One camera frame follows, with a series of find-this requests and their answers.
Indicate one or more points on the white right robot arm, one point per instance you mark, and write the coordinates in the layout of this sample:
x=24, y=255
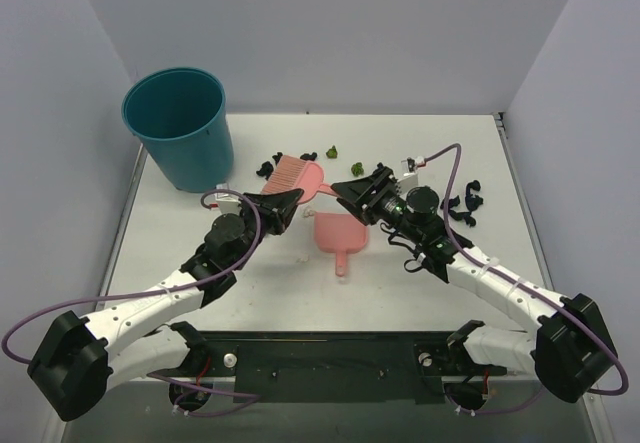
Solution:
x=484, y=277

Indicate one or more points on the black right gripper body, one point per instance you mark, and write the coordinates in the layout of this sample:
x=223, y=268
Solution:
x=372, y=189

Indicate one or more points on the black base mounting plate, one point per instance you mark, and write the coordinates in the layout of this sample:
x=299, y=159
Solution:
x=329, y=367

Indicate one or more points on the teal plastic bucket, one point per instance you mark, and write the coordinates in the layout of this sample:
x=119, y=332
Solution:
x=179, y=116

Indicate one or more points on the green paper scrap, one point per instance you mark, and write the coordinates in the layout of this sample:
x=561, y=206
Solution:
x=332, y=153
x=357, y=170

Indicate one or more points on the pink plastic dustpan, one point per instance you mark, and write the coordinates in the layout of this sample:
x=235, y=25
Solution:
x=340, y=235

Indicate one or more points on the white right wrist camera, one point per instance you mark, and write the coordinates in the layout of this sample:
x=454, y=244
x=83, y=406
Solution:
x=409, y=178

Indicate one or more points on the pink hand brush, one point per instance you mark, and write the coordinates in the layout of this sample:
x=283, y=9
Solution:
x=294, y=173

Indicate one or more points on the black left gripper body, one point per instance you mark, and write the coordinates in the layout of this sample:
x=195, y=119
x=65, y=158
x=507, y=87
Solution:
x=265, y=211

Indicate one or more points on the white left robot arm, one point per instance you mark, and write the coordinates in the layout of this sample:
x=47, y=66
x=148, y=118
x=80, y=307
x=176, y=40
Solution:
x=81, y=358

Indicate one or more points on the aluminium table frame rail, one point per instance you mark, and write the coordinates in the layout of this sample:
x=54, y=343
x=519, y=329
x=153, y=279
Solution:
x=555, y=362

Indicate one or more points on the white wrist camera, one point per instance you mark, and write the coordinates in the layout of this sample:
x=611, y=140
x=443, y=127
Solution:
x=227, y=203
x=409, y=178

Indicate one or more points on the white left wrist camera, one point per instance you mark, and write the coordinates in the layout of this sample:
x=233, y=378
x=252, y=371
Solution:
x=227, y=203

